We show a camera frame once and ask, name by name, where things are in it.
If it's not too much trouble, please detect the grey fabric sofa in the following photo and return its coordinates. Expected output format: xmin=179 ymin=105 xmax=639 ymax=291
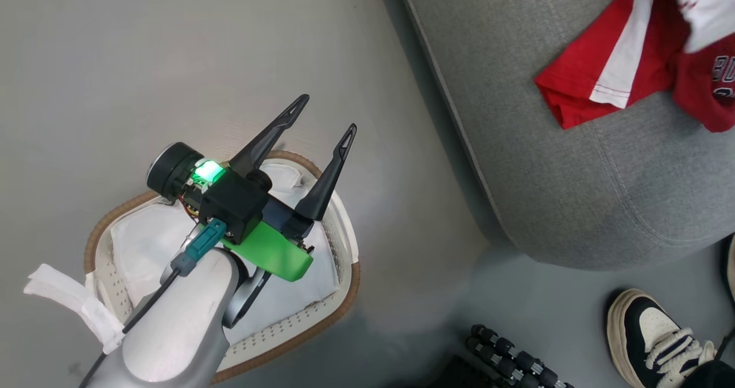
xmin=393 ymin=0 xmax=735 ymax=271

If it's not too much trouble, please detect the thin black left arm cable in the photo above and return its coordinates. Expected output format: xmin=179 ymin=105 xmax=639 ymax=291
xmin=78 ymin=267 xmax=181 ymax=388

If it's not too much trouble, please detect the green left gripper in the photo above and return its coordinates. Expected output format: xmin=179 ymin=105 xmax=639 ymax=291
xmin=146 ymin=94 xmax=358 ymax=282

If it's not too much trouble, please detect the black trouser leg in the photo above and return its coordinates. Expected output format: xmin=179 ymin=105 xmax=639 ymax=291
xmin=680 ymin=360 xmax=735 ymax=388

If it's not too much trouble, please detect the black and white sneaker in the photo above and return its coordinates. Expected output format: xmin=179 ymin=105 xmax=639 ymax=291
xmin=607 ymin=288 xmax=718 ymax=388

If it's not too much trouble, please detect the red jersey with white trim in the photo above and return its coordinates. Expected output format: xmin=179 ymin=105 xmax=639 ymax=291
xmin=534 ymin=0 xmax=735 ymax=133

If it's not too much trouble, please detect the white laundry basket brown rim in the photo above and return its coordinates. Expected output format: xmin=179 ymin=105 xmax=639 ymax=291
xmin=83 ymin=150 xmax=361 ymax=384

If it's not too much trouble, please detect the teal left camera connector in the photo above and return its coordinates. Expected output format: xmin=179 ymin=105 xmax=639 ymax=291
xmin=171 ymin=219 xmax=227 ymax=278

